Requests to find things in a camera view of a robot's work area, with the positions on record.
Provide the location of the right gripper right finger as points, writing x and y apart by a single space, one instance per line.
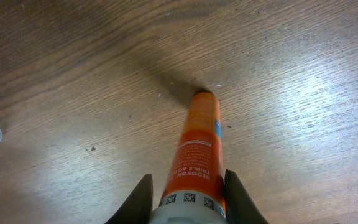
240 208

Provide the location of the orange tube white cap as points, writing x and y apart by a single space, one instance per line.
194 189

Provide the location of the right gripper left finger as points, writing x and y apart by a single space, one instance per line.
137 207

